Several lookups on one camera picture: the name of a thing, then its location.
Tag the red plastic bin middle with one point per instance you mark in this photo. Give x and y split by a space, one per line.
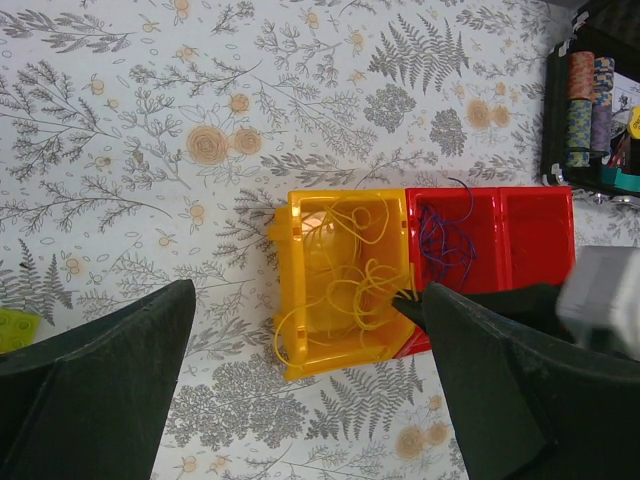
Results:
455 238

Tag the black poker chip case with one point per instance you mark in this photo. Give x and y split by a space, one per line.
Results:
605 28

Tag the red plastic bin right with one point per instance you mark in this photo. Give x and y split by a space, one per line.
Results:
538 227

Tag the floral patterned table mat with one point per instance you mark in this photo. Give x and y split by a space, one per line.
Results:
148 141

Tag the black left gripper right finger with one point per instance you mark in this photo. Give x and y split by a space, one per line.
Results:
526 405

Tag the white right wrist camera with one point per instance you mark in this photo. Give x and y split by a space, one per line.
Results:
599 301

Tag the yellow round dealer button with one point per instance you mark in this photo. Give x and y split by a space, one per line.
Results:
633 123

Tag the red plastic bin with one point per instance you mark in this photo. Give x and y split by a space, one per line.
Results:
455 238
538 227

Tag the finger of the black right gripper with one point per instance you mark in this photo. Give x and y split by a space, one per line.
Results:
533 306

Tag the lime green toy block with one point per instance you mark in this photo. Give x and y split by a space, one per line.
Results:
17 329

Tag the playing card deck box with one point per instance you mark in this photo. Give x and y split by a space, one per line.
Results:
625 96

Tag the yellow plastic bin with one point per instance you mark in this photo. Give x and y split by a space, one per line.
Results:
342 257

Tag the poker chip stack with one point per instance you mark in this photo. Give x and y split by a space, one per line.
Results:
601 117
579 108

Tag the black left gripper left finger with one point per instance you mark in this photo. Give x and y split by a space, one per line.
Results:
92 402

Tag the teal rectangular tag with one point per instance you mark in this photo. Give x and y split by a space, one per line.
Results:
615 177

